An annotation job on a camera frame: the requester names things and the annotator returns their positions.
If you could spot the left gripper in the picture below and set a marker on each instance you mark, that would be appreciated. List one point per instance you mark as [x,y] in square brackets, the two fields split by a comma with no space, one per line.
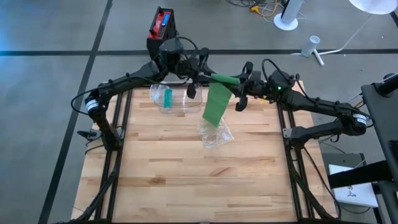
[191,91]

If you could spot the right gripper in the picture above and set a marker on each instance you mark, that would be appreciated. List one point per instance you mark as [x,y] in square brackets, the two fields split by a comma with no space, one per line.
[242,104]

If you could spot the green bandage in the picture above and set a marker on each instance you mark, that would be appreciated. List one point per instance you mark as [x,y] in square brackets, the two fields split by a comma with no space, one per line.
[217,102]

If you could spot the clear plastic container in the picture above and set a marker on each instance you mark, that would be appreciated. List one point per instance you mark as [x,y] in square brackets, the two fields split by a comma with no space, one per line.
[186,105]

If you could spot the teal elastic bandage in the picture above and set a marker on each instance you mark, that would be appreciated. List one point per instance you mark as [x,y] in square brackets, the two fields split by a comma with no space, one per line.
[168,98]

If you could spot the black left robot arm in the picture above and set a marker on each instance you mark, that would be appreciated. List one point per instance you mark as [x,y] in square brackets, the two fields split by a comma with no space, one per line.
[124,79]

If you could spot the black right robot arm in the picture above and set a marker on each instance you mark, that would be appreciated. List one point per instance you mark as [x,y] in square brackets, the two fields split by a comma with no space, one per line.
[320,105]

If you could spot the red black battery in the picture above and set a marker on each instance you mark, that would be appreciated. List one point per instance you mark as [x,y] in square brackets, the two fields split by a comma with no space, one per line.
[161,25]

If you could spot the white perforated cylinder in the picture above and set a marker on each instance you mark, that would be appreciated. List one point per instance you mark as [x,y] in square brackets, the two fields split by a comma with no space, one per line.
[311,45]

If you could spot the white lamp stand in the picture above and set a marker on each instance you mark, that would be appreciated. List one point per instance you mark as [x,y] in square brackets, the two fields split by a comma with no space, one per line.
[318,59]

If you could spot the white fan base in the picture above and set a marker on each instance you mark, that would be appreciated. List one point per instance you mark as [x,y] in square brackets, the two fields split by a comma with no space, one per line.
[289,15]

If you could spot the grey flat box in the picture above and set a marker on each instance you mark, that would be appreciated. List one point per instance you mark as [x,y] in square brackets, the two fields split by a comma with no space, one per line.
[342,159]

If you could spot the dark grey metal stand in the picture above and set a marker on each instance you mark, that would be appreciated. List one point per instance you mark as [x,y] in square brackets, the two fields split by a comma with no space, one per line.
[382,124]

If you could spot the white printed box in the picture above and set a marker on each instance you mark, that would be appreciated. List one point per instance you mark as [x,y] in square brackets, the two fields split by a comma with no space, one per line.
[354,196]

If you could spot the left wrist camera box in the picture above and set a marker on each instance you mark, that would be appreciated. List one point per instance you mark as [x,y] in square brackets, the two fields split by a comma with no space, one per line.
[188,67]

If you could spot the black metal rig frame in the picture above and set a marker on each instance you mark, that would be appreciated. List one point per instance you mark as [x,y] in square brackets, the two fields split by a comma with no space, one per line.
[293,177]

